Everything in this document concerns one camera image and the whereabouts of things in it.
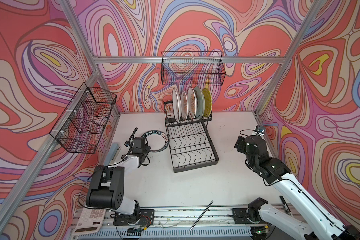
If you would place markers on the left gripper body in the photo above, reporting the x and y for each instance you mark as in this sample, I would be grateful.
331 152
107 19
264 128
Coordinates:
144 152

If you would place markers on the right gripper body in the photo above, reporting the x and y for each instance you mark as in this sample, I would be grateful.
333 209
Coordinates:
241 142

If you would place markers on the black rimmed lettered plate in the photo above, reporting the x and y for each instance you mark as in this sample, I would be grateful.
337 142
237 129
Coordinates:
157 140

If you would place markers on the white plate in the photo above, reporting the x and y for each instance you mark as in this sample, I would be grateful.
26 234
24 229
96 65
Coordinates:
176 104

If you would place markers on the orange sunburst plate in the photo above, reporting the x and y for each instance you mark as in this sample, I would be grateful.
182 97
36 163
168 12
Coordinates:
184 106
192 103

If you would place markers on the yellow striped plate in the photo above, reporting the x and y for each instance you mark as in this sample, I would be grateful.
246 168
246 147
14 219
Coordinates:
208 102

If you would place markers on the pale green flower plate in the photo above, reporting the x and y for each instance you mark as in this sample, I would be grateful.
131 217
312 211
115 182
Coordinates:
201 103

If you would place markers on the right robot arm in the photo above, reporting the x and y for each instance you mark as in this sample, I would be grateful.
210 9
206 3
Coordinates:
318 224

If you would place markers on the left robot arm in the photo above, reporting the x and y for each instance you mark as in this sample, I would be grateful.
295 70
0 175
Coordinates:
106 189

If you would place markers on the light blue sponge block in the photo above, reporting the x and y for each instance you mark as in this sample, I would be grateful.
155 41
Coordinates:
112 154

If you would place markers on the black marker pen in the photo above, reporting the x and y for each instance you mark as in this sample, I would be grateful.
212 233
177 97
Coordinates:
286 207

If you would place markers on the metal rod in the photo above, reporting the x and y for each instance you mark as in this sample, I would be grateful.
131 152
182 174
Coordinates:
201 215

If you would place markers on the white calculator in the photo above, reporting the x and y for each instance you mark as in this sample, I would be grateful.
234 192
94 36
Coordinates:
90 222

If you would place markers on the black wire dish rack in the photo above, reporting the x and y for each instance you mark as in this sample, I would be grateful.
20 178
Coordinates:
191 146

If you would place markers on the left wall wire basket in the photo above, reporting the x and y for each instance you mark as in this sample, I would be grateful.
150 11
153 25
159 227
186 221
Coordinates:
88 113

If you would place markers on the wall wire basket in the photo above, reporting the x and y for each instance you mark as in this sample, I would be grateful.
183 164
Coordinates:
201 68
88 113

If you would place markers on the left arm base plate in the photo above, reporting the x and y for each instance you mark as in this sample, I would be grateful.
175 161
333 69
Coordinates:
141 218

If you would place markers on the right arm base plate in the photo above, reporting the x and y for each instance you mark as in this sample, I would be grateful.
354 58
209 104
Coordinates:
243 216

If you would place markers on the back wall wire basket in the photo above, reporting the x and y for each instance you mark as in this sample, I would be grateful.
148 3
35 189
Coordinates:
201 68

